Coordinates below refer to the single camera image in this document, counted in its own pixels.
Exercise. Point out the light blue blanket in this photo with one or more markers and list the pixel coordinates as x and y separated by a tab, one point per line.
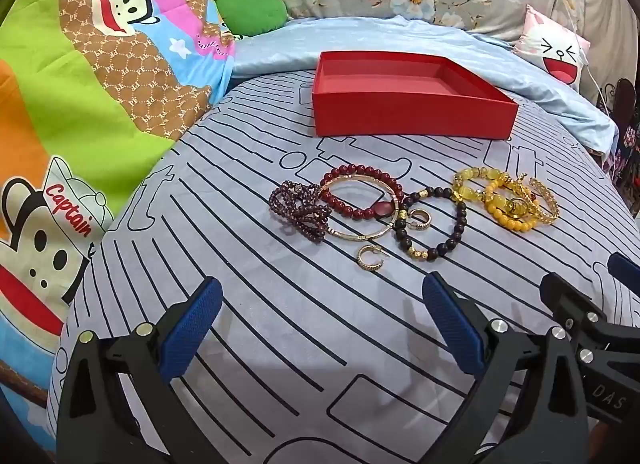
280	49

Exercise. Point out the laughing face cartoon pillow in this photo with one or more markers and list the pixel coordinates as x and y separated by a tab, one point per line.
555	59

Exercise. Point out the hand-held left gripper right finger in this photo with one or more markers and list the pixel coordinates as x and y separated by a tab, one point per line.
450	324

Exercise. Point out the cartoon monkey blanket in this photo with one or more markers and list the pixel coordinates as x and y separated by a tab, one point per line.
75	69

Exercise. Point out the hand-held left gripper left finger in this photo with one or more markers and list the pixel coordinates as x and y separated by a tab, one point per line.
192	329

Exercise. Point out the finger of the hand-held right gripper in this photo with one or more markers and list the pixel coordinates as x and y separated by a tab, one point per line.
565	299
627	271

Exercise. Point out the green plush pillow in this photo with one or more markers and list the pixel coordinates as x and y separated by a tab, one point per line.
250	11

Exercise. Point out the red cardboard box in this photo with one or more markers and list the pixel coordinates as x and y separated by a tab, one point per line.
400	119

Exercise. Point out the gold hoop earring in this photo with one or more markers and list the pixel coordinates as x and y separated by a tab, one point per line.
361	259
424	216

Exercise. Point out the thin gold bangle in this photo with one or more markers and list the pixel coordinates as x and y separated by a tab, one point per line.
357	236

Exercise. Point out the black metal chair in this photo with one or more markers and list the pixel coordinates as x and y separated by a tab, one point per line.
625	94

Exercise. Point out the grey striped bed sheet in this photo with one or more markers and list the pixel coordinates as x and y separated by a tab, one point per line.
300	319

